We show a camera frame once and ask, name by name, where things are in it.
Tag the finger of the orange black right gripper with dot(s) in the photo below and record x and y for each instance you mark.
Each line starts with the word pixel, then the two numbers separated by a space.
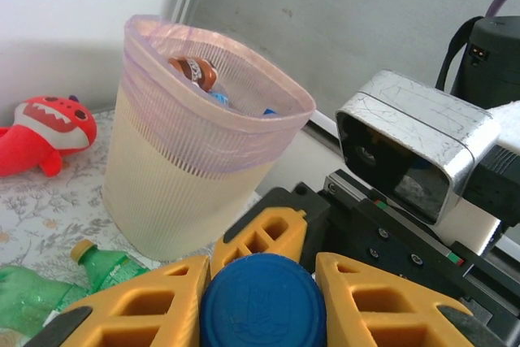
pixel 260 229

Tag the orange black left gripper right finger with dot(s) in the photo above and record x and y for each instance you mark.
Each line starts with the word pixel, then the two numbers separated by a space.
pixel 386 306

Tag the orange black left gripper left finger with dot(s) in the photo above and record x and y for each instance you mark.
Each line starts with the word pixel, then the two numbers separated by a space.
pixel 134 306

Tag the water bottle blue label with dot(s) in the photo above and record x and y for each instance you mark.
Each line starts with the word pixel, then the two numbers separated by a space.
pixel 264 306

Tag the Pepsi bottle blue label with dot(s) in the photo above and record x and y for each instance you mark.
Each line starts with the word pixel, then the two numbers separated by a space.
pixel 219 98

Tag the brown coffee bottle red cap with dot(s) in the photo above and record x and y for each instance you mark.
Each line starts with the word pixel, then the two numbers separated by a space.
pixel 195 72

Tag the cream bin with pink liner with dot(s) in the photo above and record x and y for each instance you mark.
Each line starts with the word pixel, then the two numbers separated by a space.
pixel 170 209

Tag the red shark plush toy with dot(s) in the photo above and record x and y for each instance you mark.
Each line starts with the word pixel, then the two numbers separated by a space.
pixel 44 135

